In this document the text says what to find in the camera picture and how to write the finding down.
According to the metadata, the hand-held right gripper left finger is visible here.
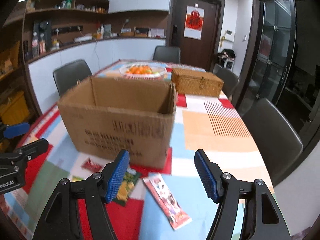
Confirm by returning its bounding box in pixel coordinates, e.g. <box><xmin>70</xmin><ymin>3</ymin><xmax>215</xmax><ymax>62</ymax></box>
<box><xmin>32</xmin><ymin>149</ymin><xmax>130</xmax><ymax>240</ymax></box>

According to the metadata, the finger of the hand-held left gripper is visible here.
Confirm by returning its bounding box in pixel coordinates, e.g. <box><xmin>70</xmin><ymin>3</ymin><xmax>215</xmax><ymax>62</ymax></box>
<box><xmin>12</xmin><ymin>138</ymin><xmax>50</xmax><ymax>167</ymax></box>
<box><xmin>0</xmin><ymin>122</ymin><xmax>30</xmax><ymax>139</ymax></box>

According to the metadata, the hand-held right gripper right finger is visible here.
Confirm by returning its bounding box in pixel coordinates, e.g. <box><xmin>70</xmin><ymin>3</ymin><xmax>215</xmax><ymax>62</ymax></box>
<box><xmin>194</xmin><ymin>149</ymin><xmax>292</xmax><ymax>240</ymax></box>

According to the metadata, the dark green snack packet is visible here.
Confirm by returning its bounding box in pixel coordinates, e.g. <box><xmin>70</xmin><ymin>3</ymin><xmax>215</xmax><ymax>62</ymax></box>
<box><xmin>111</xmin><ymin>167</ymin><xmax>142</xmax><ymax>207</ymax></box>

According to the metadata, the small red candy packet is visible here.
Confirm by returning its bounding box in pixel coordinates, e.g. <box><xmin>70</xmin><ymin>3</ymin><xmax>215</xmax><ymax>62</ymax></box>
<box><xmin>80</xmin><ymin>157</ymin><xmax>103</xmax><ymax>173</ymax></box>

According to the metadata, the long pink snack packet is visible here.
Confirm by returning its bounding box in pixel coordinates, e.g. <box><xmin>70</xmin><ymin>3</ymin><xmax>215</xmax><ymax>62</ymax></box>
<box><xmin>142</xmin><ymin>172</ymin><xmax>193</xmax><ymax>230</ymax></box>

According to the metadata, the brown cardboard box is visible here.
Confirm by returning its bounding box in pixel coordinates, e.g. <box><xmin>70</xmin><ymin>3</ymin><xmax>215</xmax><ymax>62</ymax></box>
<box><xmin>57</xmin><ymin>76</ymin><xmax>178</xmax><ymax>169</ymax></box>

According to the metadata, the yellow storage bin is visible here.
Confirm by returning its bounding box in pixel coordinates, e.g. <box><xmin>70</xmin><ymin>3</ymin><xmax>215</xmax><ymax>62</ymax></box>
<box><xmin>0</xmin><ymin>91</ymin><xmax>30</xmax><ymax>126</ymax></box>

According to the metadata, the colourful patchwork tablecloth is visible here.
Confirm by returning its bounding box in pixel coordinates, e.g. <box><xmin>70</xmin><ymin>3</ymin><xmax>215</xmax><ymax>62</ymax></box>
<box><xmin>0</xmin><ymin>59</ymin><xmax>275</xmax><ymax>240</ymax></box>

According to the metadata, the dark grey dining chair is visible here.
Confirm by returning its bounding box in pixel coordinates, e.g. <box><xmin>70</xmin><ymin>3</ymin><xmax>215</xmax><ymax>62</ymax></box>
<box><xmin>242</xmin><ymin>98</ymin><xmax>304</xmax><ymax>187</ymax></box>
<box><xmin>216</xmin><ymin>68</ymin><xmax>240</xmax><ymax>98</ymax></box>
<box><xmin>153</xmin><ymin>46</ymin><xmax>181</xmax><ymax>63</ymax></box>
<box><xmin>53</xmin><ymin>59</ymin><xmax>93</xmax><ymax>97</ymax></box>

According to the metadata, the woven wicker box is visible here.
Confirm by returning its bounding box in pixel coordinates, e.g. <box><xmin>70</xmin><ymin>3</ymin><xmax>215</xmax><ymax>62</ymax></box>
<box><xmin>171</xmin><ymin>68</ymin><xmax>224</xmax><ymax>98</ymax></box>

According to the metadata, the black countertop appliance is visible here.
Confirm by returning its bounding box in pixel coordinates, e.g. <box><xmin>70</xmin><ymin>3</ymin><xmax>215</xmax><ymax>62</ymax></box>
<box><xmin>33</xmin><ymin>19</ymin><xmax>52</xmax><ymax>52</ymax></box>

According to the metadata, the pile of oranges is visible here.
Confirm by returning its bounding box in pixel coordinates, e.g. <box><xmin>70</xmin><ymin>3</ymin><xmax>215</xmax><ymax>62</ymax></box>
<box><xmin>125</xmin><ymin>65</ymin><xmax>160</xmax><ymax>76</ymax></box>

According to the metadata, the white fruit bowl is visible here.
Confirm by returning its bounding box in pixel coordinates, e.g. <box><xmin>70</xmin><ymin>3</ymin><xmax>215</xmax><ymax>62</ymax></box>
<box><xmin>119</xmin><ymin>63</ymin><xmax>167</xmax><ymax>81</ymax></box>

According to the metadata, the white stool with dark bag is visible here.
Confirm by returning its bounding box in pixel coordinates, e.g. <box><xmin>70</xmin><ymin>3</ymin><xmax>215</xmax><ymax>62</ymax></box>
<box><xmin>217</xmin><ymin>49</ymin><xmax>236</xmax><ymax>68</ymax></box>

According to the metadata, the dark brown door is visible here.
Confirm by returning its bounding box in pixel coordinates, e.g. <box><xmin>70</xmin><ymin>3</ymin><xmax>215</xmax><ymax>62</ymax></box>
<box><xmin>169</xmin><ymin>0</ymin><xmax>225</xmax><ymax>69</ymax></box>

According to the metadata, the black framed glass door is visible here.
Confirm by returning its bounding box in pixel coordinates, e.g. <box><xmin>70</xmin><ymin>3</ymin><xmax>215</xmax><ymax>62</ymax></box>
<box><xmin>251</xmin><ymin>0</ymin><xmax>299</xmax><ymax>110</ymax></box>

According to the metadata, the red and white wall calendar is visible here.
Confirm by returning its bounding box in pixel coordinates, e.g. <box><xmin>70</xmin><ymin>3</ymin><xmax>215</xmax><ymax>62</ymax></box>
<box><xmin>184</xmin><ymin>5</ymin><xmax>205</xmax><ymax>40</ymax></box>

